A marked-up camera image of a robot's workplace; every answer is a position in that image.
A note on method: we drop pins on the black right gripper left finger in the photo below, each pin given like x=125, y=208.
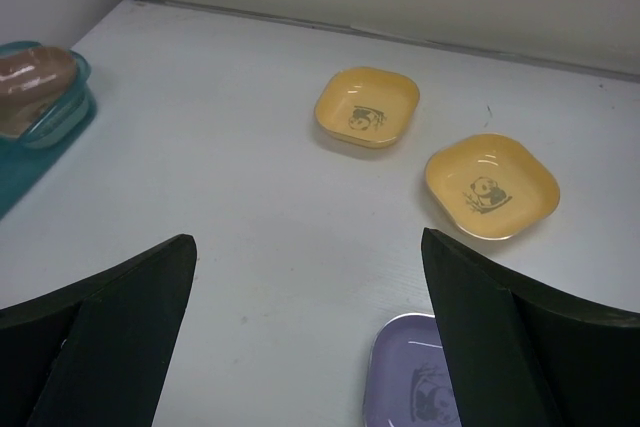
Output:
x=97, y=352

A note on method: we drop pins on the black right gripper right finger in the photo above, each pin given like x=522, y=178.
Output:
x=522, y=353

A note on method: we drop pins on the purple plate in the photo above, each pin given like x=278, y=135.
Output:
x=408, y=382

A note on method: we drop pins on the yellow plate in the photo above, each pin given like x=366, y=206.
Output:
x=491, y=186
x=367, y=107

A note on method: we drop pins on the brown plate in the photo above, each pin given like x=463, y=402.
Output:
x=31, y=81

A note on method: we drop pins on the teal plastic bin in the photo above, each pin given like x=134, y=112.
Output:
x=25, y=159

